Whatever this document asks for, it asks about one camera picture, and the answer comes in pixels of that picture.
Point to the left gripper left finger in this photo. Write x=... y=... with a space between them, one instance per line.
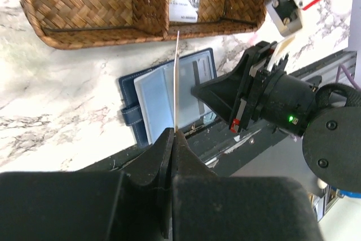
x=140 y=205

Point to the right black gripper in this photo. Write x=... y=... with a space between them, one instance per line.
x=251 y=91

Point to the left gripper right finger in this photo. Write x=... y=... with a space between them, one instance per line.
x=208 y=207

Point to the thin white card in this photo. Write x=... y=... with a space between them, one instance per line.
x=176 y=84

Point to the blue leather card holder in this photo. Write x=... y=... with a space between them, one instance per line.
x=148 y=96

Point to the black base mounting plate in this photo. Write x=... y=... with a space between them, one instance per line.
x=217 y=147

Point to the woven brown divided tray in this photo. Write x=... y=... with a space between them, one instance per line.
x=76 y=24

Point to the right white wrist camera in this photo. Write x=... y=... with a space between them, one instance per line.
x=287 y=14

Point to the aluminium rail frame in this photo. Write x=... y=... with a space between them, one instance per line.
x=346 y=65

